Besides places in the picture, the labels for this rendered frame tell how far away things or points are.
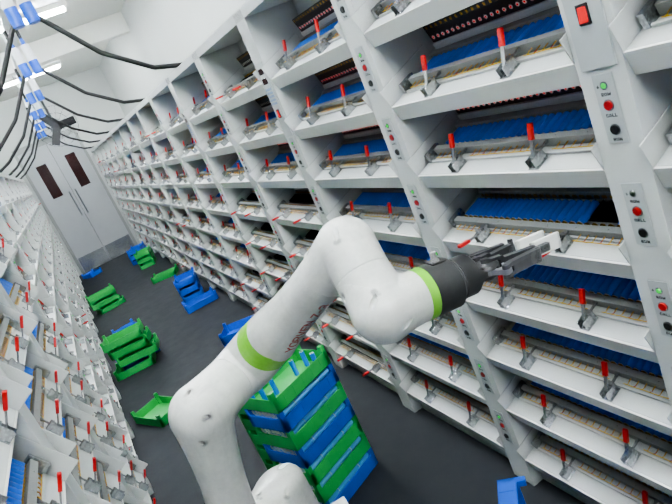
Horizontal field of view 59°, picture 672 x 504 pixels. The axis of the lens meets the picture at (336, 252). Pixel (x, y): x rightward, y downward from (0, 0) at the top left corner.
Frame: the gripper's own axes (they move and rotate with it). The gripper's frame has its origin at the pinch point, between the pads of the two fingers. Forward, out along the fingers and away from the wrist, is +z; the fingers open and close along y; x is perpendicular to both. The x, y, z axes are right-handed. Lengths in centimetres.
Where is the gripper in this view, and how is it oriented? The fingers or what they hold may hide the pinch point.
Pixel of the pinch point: (538, 243)
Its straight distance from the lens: 116.8
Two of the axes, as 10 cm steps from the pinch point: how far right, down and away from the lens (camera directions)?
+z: 8.7, -3.2, 3.8
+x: 2.5, 9.4, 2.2
